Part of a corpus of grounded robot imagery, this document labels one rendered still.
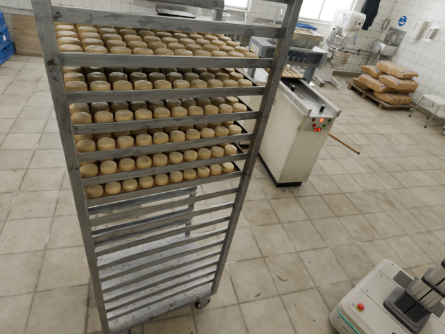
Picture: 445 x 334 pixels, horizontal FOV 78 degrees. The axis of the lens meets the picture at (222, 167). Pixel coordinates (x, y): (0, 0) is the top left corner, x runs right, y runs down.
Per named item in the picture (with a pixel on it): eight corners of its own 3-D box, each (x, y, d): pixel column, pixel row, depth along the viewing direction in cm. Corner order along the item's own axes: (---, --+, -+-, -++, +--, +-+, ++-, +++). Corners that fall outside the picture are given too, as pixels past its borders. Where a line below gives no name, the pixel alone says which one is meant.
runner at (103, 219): (239, 187, 122) (240, 181, 121) (242, 191, 121) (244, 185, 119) (79, 222, 94) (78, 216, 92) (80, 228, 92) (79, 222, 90)
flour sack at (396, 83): (393, 90, 499) (397, 81, 489) (375, 81, 528) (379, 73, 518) (418, 91, 526) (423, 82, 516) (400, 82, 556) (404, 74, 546)
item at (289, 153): (251, 150, 329) (272, 76, 275) (277, 150, 339) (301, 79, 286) (275, 189, 276) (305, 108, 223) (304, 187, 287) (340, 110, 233)
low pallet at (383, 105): (344, 86, 601) (346, 81, 594) (371, 87, 628) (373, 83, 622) (384, 112, 514) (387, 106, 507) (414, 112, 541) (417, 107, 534)
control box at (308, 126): (302, 128, 237) (308, 114, 228) (326, 129, 244) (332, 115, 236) (304, 131, 234) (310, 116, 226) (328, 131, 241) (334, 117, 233)
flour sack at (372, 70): (371, 78, 541) (376, 69, 531) (358, 71, 572) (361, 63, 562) (398, 81, 564) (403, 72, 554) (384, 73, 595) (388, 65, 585)
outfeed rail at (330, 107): (255, 48, 382) (255, 43, 378) (257, 48, 383) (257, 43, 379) (336, 117, 233) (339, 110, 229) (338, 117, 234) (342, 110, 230)
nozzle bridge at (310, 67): (243, 69, 297) (250, 36, 277) (301, 74, 319) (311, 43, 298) (253, 81, 272) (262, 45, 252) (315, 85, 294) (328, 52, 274)
